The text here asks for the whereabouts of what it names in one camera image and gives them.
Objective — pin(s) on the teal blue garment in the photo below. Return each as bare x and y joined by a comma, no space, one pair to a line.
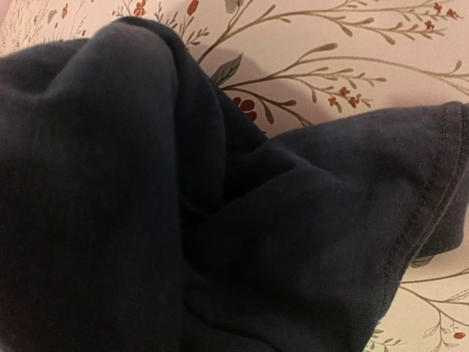
142,210

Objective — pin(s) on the floral patterned table cloth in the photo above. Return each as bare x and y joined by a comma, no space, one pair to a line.
297,64

